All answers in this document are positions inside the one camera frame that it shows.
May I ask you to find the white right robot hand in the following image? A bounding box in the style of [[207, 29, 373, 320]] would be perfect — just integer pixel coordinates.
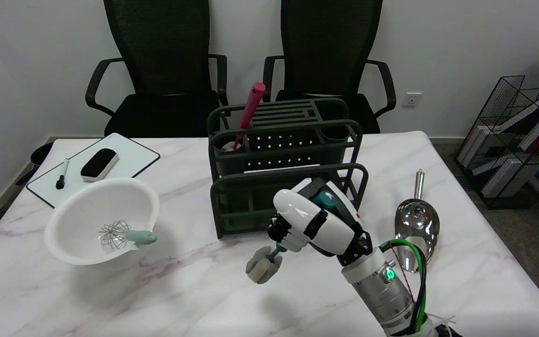
[[267, 177, 373, 267]]

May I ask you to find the green handled wire whisk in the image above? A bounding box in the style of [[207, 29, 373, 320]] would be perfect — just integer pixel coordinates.
[[99, 220, 158, 249]]

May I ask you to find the teal sponge bottle brush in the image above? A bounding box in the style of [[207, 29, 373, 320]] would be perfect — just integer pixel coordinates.
[[246, 192, 338, 285]]

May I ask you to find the white plastic mixing bowl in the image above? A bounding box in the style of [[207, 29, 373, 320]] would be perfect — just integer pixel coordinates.
[[44, 177, 160, 266]]

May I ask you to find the black mesh office chair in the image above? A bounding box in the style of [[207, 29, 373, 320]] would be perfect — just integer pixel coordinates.
[[85, 0, 229, 137], [263, 0, 397, 134]]

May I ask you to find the shiny metal scoop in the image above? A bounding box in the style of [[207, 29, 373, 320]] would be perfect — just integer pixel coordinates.
[[394, 169, 440, 273]]

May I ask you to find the black whiteboard eraser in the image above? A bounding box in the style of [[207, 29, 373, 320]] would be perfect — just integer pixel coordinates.
[[80, 148, 119, 182]]

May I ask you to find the dark green kitchen storage rack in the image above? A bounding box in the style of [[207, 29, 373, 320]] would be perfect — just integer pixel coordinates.
[[206, 97, 369, 239]]

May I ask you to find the stack of books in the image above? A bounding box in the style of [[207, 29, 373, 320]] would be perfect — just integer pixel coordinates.
[[458, 97, 539, 206]]

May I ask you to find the pink handled bottle brush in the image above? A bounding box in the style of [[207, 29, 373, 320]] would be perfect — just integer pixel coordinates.
[[222, 82, 266, 152]]

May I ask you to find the black whiteboard marker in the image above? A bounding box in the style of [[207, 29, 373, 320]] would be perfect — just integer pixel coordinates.
[[56, 158, 70, 190]]

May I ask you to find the small white whiteboard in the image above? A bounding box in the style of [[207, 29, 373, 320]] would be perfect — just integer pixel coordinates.
[[26, 133, 160, 208]]

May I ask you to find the black wire book rack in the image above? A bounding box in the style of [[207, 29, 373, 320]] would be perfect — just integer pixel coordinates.
[[455, 75, 539, 210]]

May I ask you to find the black and green cable bundle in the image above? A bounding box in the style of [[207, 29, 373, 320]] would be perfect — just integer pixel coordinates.
[[380, 239, 431, 335]]

